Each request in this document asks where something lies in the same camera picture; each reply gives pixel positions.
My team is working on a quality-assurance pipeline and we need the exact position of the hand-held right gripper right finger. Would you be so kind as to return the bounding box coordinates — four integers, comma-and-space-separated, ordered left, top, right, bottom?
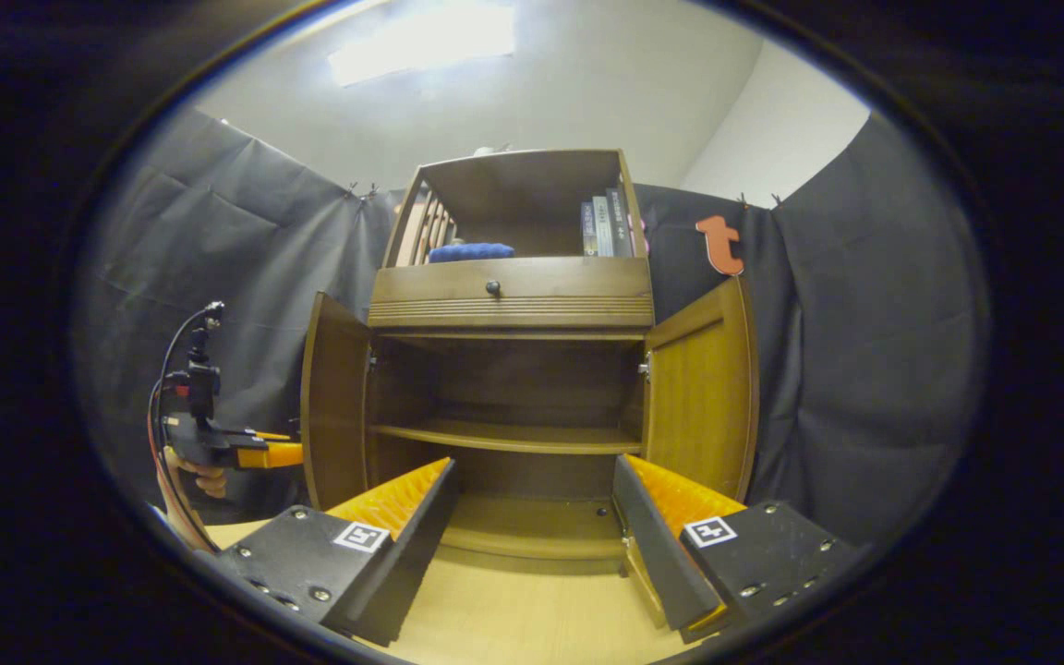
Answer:
611, 453, 860, 646

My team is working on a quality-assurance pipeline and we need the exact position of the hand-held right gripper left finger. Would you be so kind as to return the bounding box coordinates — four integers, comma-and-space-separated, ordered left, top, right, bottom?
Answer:
216, 455, 461, 649

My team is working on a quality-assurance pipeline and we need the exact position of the wooden shoe cabinet door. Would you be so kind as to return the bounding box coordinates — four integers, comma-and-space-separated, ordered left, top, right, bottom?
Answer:
641, 275, 761, 504
299, 292, 376, 512

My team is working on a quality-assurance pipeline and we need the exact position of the wooden double-door shoe cabinet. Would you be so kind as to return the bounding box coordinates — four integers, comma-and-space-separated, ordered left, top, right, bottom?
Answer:
368, 148, 658, 562

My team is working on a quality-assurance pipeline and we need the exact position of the wooden inner cabinet shelf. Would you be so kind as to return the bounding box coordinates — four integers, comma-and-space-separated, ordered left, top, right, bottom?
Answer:
370, 417, 644, 455

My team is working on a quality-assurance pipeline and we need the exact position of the wooden cabinet drawer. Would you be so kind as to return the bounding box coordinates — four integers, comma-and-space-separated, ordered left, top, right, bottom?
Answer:
368, 257, 656, 331

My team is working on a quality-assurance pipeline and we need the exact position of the blue folded towel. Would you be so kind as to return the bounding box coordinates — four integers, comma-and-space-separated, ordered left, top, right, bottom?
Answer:
428, 242, 516, 264

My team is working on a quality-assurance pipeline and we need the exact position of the black backdrop cloth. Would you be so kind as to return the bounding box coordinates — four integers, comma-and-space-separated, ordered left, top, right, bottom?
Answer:
75, 109, 990, 546

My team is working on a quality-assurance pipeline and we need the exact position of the grey spine book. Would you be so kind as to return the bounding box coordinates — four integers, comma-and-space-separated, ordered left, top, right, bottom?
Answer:
592, 195, 616, 258

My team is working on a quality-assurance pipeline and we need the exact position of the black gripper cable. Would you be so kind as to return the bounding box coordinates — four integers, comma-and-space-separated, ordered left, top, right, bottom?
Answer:
146, 300, 226, 553

